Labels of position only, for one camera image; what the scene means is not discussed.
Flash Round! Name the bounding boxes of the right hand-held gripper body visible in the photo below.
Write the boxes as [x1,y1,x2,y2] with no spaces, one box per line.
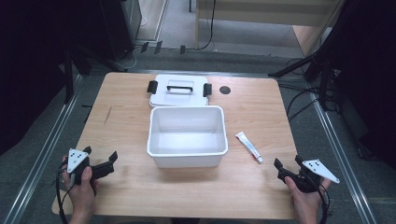
[276,159,341,194]

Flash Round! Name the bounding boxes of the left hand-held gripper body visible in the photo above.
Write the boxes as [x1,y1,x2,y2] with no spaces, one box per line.
[66,147,115,186]

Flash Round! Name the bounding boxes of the person's right hand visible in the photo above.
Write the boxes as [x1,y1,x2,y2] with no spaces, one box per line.
[284,176,332,217]

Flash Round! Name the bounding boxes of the person's left hand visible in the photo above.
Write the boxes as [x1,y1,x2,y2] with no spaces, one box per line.
[61,164,100,217]

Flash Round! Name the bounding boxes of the white ointment tube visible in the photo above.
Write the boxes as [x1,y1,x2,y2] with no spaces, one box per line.
[234,131,264,164]

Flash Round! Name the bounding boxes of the black tripod stand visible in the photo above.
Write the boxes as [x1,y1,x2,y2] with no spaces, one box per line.
[267,0,344,112]
[61,43,129,105]

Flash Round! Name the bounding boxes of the white plastic storage box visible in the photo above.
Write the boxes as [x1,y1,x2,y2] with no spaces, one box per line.
[146,105,229,169]

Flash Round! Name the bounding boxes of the dark curtain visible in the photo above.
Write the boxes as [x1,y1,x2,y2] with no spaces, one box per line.
[330,0,396,171]
[0,0,106,157]

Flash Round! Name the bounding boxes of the black cabinet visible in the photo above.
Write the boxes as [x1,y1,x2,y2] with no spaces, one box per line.
[98,0,143,62]

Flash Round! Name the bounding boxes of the light wooden furniture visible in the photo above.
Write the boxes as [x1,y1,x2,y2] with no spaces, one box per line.
[194,0,347,58]

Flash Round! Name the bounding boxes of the metal floor rail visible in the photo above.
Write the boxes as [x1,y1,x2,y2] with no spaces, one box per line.
[2,74,84,224]
[306,81,378,224]

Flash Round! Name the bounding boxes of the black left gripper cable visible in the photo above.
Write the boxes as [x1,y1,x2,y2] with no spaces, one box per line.
[54,158,78,224]

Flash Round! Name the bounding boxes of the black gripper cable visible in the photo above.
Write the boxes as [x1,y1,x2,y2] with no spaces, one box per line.
[54,158,78,224]
[307,176,331,224]

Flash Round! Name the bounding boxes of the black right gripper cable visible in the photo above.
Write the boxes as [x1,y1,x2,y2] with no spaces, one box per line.
[307,176,331,224]

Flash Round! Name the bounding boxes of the black floor cables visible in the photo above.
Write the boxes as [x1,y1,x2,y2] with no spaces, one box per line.
[278,81,325,123]

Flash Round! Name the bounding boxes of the white lid with black handle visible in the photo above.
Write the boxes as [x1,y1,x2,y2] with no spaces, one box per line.
[147,74,213,108]

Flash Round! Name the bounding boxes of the white floor cable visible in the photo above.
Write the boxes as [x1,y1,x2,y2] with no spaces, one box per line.
[123,15,149,70]

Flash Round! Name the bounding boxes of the black hanging cable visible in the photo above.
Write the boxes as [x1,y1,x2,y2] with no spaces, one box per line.
[199,0,218,51]

